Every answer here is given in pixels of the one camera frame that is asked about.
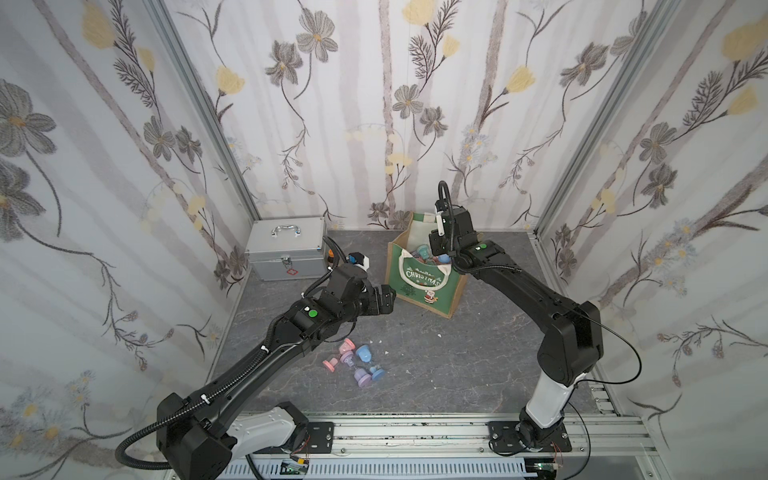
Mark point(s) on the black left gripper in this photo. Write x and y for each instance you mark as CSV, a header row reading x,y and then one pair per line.
x,y
384,299

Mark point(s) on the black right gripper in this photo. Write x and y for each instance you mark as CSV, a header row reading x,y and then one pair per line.
x,y
441,241

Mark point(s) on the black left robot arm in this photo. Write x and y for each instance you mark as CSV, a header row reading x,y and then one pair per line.
x,y
193,435

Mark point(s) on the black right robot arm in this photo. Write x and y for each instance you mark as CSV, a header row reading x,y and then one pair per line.
x,y
572,341

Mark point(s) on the green burlap canvas bag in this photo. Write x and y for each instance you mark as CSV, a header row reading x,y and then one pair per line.
x,y
419,276

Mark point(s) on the pink hourglass front left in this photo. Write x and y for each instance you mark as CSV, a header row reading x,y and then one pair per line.
x,y
332,363

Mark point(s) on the purple hourglass front left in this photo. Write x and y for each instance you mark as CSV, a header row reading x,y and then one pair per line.
x,y
361,376

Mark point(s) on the silver metal case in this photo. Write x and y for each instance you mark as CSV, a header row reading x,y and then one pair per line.
x,y
287,249

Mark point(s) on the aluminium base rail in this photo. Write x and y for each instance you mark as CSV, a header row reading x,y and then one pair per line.
x,y
437,446

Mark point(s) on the aluminium corner frame post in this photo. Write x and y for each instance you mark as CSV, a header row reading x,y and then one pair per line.
x,y
203,105

